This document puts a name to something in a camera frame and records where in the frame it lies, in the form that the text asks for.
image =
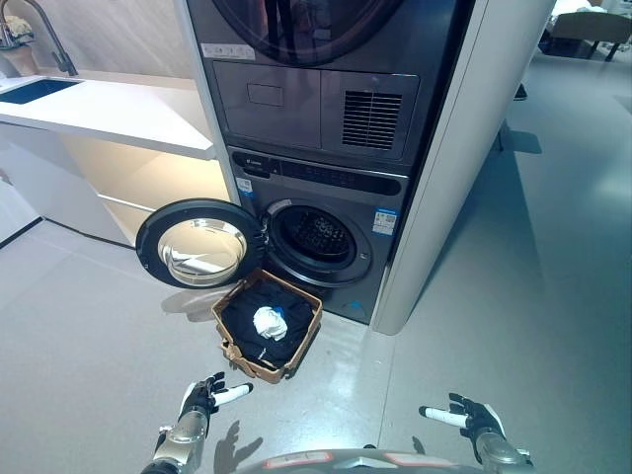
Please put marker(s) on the dark background furniture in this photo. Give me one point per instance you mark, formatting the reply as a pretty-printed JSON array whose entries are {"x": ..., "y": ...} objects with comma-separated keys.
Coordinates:
[{"x": 592, "y": 27}]

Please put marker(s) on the grey front-load washing machine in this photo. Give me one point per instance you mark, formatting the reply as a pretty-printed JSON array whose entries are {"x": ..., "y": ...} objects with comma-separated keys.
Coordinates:
[{"x": 380, "y": 276}]

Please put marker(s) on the dark sink basin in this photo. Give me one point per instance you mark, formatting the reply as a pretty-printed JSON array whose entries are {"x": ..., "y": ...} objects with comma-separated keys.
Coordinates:
[{"x": 34, "y": 91}]

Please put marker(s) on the grey stacked dryer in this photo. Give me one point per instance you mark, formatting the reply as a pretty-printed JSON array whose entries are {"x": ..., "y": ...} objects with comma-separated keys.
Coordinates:
[{"x": 276, "y": 103}]

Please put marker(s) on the vase with white flowers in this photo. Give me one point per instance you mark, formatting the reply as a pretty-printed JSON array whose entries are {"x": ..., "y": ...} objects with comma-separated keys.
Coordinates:
[{"x": 15, "y": 29}]

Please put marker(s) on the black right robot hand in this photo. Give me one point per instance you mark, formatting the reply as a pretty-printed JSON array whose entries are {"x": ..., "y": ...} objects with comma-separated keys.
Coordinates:
[{"x": 476, "y": 417}]

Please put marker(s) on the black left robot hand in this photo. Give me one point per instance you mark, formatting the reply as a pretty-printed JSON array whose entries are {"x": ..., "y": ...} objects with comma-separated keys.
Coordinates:
[{"x": 200, "y": 395}]

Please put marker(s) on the white countertop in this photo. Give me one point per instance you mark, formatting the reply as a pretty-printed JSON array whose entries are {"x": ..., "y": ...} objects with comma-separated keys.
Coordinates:
[{"x": 113, "y": 113}]

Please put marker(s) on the round dark dryer door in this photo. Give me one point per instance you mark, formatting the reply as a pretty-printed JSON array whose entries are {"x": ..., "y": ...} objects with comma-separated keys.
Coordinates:
[{"x": 306, "y": 29}]

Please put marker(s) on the tall white appliance cabinet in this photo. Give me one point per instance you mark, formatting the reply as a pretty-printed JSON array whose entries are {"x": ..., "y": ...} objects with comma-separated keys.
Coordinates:
[{"x": 444, "y": 197}]

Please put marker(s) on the grey robot torso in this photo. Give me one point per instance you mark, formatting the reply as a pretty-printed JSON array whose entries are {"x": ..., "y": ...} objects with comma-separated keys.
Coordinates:
[{"x": 355, "y": 464}]

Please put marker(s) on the white dryer label strip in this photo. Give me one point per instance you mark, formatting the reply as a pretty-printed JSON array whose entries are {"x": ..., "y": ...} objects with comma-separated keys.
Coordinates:
[{"x": 227, "y": 51}]

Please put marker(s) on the blue energy label sticker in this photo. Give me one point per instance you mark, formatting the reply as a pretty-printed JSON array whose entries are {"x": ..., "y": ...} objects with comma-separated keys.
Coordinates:
[{"x": 385, "y": 222}]

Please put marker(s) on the metal kitchen faucet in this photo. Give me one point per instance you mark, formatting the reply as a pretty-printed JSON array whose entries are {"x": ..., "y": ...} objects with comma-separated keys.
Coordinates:
[{"x": 61, "y": 54}]

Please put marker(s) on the small blue white sticker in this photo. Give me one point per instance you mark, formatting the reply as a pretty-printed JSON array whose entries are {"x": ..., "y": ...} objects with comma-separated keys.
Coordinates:
[{"x": 244, "y": 187}]

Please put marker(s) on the black clothes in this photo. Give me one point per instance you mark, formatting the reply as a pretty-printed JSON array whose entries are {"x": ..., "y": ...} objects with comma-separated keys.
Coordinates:
[{"x": 247, "y": 321}]

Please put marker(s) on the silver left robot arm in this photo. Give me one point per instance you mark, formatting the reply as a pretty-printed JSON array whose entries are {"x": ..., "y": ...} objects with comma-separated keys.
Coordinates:
[{"x": 180, "y": 442}]

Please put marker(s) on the white garment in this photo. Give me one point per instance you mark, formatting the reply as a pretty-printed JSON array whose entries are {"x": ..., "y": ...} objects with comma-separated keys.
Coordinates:
[{"x": 269, "y": 323}]

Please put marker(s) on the brown wicker laundry basket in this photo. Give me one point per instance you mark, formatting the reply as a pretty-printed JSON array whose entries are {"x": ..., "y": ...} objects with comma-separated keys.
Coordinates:
[{"x": 306, "y": 340}]

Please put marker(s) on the round washing machine door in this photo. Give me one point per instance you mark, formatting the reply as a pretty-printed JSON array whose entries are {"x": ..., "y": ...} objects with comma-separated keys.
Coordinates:
[{"x": 148, "y": 242}]

